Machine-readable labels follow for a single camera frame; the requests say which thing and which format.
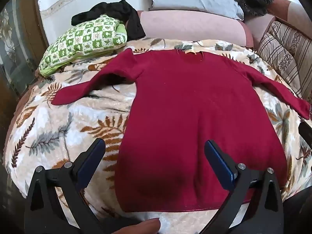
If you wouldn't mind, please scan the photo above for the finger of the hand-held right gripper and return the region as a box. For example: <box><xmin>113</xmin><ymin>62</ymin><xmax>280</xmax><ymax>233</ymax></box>
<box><xmin>298</xmin><ymin>120</ymin><xmax>312</xmax><ymax>150</ymax></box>

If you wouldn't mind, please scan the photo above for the glass panelled wooden door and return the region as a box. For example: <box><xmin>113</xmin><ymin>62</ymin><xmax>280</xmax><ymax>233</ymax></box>
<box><xmin>0</xmin><ymin>0</ymin><xmax>48</xmax><ymax>100</ymax></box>

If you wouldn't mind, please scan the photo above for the person's left hand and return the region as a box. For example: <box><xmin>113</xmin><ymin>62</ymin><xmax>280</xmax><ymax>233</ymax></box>
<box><xmin>114</xmin><ymin>218</ymin><xmax>161</xmax><ymax>234</ymax></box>

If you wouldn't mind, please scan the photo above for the striped beige cushion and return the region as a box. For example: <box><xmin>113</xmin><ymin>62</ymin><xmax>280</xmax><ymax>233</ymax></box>
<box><xmin>257</xmin><ymin>21</ymin><xmax>312</xmax><ymax>103</ymax></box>

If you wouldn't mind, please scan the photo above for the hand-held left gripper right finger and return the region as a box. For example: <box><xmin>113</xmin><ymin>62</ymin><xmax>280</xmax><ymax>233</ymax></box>
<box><xmin>204</xmin><ymin>140</ymin><xmax>284</xmax><ymax>234</ymax></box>

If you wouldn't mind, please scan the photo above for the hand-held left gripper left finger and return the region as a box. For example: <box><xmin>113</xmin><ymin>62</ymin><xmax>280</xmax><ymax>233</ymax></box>
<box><xmin>24</xmin><ymin>138</ymin><xmax>106</xmax><ymax>234</ymax></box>

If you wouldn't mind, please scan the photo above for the pink bolster pillow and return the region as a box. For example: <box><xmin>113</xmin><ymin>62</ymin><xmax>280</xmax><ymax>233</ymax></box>
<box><xmin>137</xmin><ymin>10</ymin><xmax>254</xmax><ymax>49</ymax></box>

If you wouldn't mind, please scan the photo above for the black garment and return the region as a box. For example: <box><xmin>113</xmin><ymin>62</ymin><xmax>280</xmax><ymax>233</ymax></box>
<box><xmin>71</xmin><ymin>0</ymin><xmax>146</xmax><ymax>40</ymax></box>

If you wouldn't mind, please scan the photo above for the green checkered pillow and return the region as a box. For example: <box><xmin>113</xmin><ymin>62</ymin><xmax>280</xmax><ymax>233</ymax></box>
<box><xmin>39</xmin><ymin>14</ymin><xmax>128</xmax><ymax>77</ymax></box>

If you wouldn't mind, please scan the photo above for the leaf print fleece blanket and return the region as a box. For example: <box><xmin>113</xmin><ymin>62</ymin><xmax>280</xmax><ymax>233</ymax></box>
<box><xmin>5</xmin><ymin>38</ymin><xmax>312</xmax><ymax>234</ymax></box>

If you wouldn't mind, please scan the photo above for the dark red sweater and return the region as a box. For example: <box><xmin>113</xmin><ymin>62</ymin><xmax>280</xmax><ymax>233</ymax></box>
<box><xmin>52</xmin><ymin>48</ymin><xmax>310</xmax><ymax>212</ymax></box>

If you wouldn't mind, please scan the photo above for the pale pink cushion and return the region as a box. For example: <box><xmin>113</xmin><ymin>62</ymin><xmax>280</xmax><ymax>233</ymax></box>
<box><xmin>244</xmin><ymin>13</ymin><xmax>277</xmax><ymax>50</ymax></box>

